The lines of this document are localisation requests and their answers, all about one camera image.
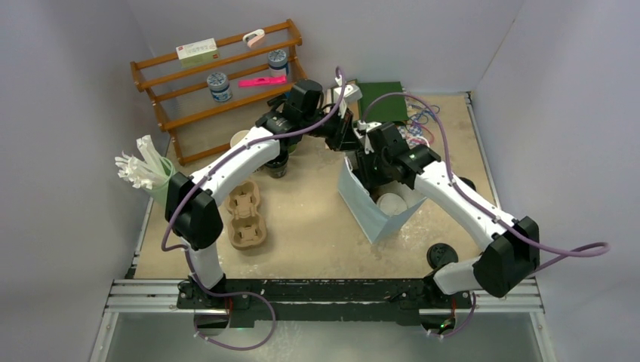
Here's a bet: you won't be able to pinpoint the pink marker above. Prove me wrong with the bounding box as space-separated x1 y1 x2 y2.
238 75 288 87

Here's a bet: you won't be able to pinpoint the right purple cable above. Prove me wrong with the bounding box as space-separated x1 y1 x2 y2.
361 92 611 341

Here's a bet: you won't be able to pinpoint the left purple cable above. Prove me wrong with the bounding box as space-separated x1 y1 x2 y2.
161 66 348 351

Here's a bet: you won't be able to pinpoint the left blue white jar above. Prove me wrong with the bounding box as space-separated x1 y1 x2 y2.
207 72 232 103

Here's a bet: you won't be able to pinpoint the right blue white jar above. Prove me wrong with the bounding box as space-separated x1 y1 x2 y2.
267 49 289 78

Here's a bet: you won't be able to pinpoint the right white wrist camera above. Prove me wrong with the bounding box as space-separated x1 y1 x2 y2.
353 120 382 155

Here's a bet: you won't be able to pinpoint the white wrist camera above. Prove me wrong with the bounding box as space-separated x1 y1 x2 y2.
353 120 382 155
332 83 362 118

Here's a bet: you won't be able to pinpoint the green paper bag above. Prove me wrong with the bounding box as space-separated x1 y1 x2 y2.
356 81 408 123

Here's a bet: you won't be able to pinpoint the black cup lid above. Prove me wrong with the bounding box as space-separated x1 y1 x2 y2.
426 243 459 269
460 176 477 192

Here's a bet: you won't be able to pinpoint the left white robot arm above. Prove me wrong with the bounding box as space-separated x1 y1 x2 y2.
161 77 362 308

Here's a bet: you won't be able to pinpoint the pink white stapler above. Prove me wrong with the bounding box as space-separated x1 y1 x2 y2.
242 29 266 49

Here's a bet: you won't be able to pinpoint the purple cable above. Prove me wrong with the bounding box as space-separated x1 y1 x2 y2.
361 92 611 341
161 66 348 351

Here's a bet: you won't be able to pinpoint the light blue paper bag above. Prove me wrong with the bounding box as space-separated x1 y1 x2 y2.
337 155 426 244

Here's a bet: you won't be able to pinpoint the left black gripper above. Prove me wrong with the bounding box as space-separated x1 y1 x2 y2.
302 105 364 152

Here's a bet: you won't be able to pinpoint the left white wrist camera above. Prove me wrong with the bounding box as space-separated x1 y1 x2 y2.
332 83 362 118

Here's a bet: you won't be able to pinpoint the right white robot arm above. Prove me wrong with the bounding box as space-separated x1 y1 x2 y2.
353 121 540 307

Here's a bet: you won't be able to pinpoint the white green box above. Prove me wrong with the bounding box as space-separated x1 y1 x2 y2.
175 38 220 69

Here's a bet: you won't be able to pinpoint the brown pulp cup carrier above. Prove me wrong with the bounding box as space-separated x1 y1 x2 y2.
223 180 267 250

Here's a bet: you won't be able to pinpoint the white wrapped straws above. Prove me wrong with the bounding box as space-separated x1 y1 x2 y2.
114 135 171 190

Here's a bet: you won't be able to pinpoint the checkered patterned paper bag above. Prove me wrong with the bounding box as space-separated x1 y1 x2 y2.
397 123 435 148

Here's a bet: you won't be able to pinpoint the wooden shelf rack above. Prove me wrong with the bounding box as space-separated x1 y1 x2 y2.
130 19 306 165

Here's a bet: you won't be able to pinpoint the green straw holder cup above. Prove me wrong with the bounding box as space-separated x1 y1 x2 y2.
146 157 176 207

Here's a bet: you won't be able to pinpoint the black paper cup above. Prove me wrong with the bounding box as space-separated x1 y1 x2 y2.
264 154 289 179

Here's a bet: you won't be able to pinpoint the blue white jar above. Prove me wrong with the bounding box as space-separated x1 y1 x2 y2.
207 72 232 103
267 49 289 78

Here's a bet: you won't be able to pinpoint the white cup lid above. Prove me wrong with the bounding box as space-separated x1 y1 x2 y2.
376 192 408 216

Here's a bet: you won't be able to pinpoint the white cup stack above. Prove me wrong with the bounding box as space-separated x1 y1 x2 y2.
229 130 249 147

